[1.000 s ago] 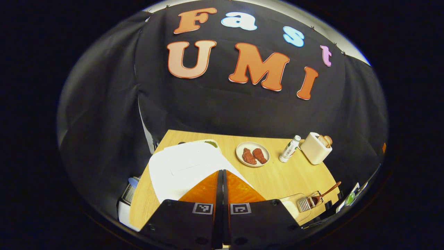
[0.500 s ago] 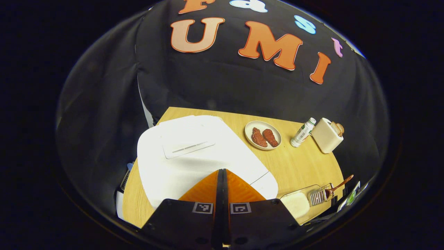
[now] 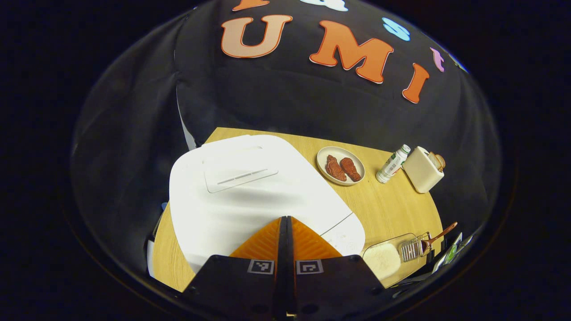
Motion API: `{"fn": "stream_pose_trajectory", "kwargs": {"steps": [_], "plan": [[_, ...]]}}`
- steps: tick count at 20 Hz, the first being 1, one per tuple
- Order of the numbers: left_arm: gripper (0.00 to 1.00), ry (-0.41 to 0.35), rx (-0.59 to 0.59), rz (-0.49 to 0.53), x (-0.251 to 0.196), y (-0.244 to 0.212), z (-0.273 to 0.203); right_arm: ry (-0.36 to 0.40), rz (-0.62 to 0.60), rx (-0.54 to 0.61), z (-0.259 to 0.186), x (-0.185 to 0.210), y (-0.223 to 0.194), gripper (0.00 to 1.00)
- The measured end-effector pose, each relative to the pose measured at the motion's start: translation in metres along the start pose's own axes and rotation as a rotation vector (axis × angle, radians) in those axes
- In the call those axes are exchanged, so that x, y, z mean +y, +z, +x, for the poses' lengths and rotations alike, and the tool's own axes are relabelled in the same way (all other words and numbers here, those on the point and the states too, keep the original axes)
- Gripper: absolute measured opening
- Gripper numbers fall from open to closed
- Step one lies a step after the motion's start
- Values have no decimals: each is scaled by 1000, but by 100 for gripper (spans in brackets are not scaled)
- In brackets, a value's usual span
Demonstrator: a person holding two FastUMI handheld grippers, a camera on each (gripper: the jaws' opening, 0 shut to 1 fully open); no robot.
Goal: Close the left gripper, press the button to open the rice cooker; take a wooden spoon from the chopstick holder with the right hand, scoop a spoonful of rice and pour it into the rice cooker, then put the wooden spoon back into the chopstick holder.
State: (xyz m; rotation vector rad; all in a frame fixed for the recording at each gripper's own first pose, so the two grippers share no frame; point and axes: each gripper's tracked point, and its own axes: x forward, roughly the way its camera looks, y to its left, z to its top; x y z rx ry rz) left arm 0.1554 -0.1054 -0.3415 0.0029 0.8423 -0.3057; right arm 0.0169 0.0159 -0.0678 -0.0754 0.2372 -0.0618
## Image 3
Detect red meat piece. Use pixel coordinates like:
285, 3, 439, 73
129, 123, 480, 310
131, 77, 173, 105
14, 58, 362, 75
326, 155, 348, 182
340, 157, 362, 182

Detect white green panel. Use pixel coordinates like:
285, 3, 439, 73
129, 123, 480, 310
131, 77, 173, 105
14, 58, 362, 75
433, 232, 473, 273

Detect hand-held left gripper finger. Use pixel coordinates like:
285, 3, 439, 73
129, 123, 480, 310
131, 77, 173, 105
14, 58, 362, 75
288, 216, 389, 320
183, 216, 288, 320

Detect clear rice container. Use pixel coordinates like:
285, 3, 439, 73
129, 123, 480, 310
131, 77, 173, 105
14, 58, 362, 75
362, 233, 424, 288

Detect white toaster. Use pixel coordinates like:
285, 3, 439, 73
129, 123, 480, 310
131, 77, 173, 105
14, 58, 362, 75
402, 146, 446, 194

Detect white drink bottle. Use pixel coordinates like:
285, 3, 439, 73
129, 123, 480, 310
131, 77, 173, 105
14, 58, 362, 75
376, 144, 411, 184

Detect brown wooden spoon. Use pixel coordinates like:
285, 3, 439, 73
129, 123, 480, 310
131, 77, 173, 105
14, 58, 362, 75
422, 222, 459, 255

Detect white rice heap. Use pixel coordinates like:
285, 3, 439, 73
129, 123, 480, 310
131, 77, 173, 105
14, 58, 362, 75
364, 243, 401, 281

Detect cream round plate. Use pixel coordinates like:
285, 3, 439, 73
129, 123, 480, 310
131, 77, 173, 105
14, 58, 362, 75
316, 146, 366, 186

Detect white rice cooker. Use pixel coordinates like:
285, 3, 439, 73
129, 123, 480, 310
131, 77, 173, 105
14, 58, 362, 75
169, 135, 366, 273

